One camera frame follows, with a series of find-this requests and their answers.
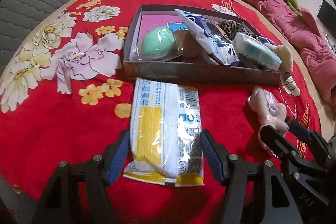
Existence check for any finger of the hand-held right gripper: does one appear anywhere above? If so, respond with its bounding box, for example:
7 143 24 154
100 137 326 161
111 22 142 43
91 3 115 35
261 126 326 174
286 117 336 159

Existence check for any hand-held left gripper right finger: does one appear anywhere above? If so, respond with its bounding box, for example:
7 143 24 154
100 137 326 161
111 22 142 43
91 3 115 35
201 130 302 224

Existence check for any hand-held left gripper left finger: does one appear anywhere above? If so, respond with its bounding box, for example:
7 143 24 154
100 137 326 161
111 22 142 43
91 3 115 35
31 131 131 224

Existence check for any pink plush toy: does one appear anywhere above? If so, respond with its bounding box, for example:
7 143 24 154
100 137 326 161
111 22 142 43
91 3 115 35
247 85 289 150

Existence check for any yellow white packet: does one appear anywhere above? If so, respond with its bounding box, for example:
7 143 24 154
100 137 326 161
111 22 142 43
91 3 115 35
123 77 205 187

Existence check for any cream plush toy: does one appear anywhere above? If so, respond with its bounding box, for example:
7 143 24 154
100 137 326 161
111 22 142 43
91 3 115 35
259 36 294 75

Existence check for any brown cardboard box tray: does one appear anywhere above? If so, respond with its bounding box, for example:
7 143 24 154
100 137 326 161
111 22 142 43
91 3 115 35
123 4 292 87

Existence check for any leopard print cloth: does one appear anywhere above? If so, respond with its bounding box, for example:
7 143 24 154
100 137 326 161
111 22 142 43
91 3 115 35
218 20 259 40

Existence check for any clear packet of makeup sponges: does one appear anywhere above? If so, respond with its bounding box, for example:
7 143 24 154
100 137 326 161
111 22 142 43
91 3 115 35
130 26 202 62

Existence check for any red floral blanket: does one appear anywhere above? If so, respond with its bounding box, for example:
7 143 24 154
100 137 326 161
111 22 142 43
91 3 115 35
0 0 322 224

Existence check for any cluttered side table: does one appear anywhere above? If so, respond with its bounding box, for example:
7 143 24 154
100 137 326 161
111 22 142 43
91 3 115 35
325 35 336 54

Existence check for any pink quilt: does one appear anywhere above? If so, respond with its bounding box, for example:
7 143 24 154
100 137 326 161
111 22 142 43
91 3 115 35
224 0 336 107

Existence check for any white teal tissue pack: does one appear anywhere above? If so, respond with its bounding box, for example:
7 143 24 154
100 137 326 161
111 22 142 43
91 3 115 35
232 32 283 72

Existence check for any black television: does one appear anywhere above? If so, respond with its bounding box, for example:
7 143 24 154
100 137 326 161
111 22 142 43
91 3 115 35
317 0 336 39

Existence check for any blue white packet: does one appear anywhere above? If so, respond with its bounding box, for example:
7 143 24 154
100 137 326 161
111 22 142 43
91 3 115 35
175 9 241 66

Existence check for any pink book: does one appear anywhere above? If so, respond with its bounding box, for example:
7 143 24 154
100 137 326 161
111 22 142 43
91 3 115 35
139 10 190 39

